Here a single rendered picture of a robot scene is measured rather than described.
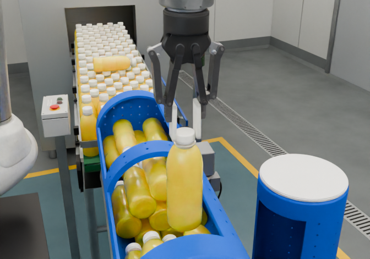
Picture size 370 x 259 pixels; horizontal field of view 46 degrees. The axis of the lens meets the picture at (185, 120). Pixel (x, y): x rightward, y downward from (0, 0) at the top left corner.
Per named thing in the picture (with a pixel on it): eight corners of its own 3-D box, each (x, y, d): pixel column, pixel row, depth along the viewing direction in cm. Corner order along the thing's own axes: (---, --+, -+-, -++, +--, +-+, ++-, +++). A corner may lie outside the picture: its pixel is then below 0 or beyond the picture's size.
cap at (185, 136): (197, 144, 80) (197, 136, 79) (177, 147, 79) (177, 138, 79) (192, 134, 84) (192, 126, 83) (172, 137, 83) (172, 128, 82)
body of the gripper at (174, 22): (164, 12, 67) (165, 71, 71) (218, 10, 68) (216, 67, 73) (156, 3, 73) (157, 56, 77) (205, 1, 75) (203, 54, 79)
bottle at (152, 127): (158, 114, 156) (168, 137, 140) (163, 131, 160) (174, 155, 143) (139, 121, 156) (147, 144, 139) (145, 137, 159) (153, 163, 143)
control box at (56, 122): (44, 137, 173) (41, 114, 168) (46, 117, 190) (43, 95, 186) (70, 134, 175) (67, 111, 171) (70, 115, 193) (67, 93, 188)
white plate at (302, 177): (279, 145, 159) (279, 149, 159) (244, 180, 138) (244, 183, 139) (358, 168, 145) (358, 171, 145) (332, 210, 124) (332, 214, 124)
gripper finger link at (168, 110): (172, 95, 76) (155, 97, 75) (172, 122, 78) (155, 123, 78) (170, 93, 77) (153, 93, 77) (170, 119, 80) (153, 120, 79)
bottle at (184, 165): (205, 229, 87) (208, 147, 79) (170, 234, 86) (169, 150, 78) (196, 208, 93) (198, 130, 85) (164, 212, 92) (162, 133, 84)
